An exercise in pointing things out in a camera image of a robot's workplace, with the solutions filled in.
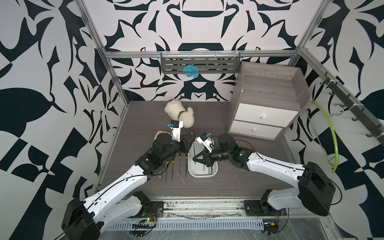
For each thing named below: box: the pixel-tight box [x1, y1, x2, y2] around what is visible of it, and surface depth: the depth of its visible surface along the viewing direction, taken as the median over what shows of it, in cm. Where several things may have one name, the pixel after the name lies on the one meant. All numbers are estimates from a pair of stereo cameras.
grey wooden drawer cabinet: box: [228, 61, 310, 141], surface depth 85 cm
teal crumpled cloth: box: [182, 64, 200, 78], surface depth 93 cm
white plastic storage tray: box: [188, 137, 219, 179], surface depth 83 cm
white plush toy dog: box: [164, 99, 195, 129], surface depth 104 cm
